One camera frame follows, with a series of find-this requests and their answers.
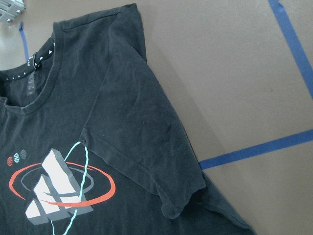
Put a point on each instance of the black graphic t-shirt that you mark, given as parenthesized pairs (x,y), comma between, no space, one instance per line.
(90,144)

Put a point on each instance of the aluminium frame post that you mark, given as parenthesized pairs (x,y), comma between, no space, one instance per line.
(10,9)

